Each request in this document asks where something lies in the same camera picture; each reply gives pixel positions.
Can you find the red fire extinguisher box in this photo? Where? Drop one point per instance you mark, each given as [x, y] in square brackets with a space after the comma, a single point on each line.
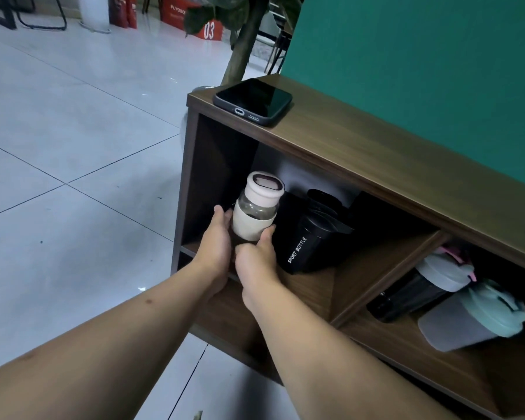
[123, 10]

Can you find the cream glass bottle with lid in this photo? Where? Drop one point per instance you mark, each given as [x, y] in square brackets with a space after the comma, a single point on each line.
[258, 205]

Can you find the person's left forearm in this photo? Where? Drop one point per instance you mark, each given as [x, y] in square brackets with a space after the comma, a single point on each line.
[100, 341]

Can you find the person's left hand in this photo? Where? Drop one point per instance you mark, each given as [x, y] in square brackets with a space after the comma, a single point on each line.
[214, 251]

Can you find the dark chair behind tree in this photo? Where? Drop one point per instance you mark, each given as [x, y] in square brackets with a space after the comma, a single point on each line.
[280, 50]

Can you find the person's left thumb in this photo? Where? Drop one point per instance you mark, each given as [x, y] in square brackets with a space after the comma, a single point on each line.
[228, 219]

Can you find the black smartphone in grey case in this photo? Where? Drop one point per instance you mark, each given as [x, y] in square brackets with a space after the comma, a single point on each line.
[254, 98]

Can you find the black sport bottle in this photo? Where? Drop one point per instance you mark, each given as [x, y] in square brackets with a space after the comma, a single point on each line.
[308, 244]

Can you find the potted tree with green leaves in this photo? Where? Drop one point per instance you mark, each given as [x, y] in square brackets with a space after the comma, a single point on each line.
[244, 43]

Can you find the person's right forearm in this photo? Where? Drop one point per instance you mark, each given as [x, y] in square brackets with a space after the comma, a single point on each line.
[323, 367]

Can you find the red box with white print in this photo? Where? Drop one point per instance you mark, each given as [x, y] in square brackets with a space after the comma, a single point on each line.
[177, 13]

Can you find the black shaker bottle grey lid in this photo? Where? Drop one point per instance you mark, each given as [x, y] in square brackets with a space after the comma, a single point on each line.
[413, 293]

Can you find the green partition board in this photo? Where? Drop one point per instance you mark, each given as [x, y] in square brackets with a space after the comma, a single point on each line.
[420, 61]

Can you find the brown wooden shelf cabinet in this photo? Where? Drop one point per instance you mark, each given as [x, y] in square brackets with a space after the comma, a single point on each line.
[376, 157]

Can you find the person's right thumb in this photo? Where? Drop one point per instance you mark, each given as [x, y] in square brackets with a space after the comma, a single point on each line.
[243, 257]

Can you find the translucent shaker bottle mint lid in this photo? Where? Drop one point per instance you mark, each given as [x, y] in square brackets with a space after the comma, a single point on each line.
[468, 321]

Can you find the black metal chair frame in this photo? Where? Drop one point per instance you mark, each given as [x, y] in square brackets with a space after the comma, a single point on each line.
[8, 13]

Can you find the white pillar stand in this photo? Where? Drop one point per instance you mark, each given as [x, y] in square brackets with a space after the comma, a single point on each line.
[94, 10]

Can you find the person's right hand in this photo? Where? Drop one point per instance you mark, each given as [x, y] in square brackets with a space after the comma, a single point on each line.
[257, 273]

